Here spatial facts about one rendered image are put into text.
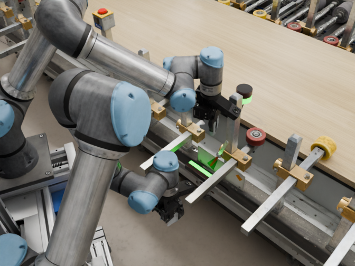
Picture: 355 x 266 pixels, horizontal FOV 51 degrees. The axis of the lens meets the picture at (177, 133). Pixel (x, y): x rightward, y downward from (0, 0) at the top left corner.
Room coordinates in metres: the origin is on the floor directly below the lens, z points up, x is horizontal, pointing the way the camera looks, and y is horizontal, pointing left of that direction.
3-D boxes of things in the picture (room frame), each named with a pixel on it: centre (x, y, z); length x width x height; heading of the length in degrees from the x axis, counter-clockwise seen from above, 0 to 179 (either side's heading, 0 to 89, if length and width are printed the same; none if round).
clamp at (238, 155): (1.01, -0.23, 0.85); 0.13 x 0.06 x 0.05; 44
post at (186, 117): (1.20, -0.04, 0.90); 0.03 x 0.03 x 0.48; 44
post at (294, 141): (0.84, -0.39, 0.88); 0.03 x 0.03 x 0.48; 44
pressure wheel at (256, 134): (1.07, -0.32, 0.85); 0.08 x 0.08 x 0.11
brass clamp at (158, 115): (1.37, 0.11, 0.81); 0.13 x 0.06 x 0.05; 44
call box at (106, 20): (1.57, 0.31, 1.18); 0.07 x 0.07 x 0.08; 44
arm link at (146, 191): (0.65, 0.11, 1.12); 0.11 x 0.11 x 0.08; 58
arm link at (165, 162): (0.72, 0.04, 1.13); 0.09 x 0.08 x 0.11; 148
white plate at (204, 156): (1.03, -0.18, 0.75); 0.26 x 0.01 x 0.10; 44
